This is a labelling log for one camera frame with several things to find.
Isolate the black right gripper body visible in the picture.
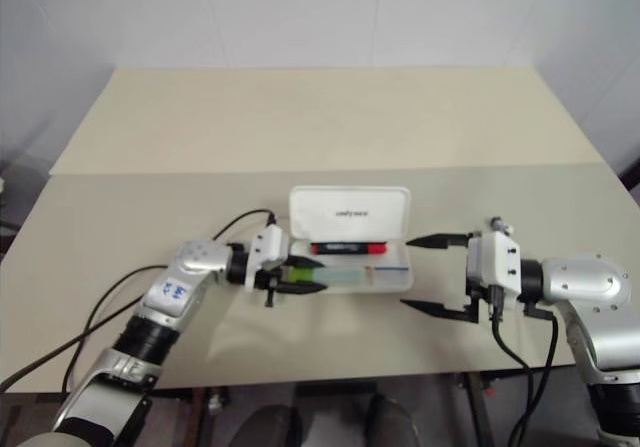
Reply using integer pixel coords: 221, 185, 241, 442
464, 236, 502, 324

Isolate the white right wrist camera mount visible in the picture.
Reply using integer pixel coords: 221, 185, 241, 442
466, 230, 524, 311

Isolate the green marker with clear cap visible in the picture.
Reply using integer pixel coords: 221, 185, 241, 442
283, 265, 367, 289

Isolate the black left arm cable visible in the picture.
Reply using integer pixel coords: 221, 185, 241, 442
0, 209, 279, 396

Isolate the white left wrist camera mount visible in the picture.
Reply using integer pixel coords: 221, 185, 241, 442
245, 224, 292, 289

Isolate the dark rounded shape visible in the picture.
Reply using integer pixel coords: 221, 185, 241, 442
366, 392, 419, 447

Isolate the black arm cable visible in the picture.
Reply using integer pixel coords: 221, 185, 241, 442
0, 209, 279, 396
489, 286, 561, 447

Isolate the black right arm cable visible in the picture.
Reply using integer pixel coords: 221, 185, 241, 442
489, 286, 561, 447

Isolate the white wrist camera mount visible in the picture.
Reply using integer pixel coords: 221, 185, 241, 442
245, 224, 292, 289
466, 230, 524, 311

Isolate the white plastic pencil case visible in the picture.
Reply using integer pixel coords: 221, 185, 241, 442
288, 184, 416, 295

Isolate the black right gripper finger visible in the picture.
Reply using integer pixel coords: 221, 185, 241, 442
405, 232, 472, 249
399, 299, 479, 324

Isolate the dark metal table leg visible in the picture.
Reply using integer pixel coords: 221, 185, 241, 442
460, 370, 497, 447

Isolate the red marker with black label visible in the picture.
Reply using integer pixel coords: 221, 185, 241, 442
310, 240, 389, 257

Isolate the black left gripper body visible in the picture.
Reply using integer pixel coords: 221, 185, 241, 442
252, 260, 292, 309

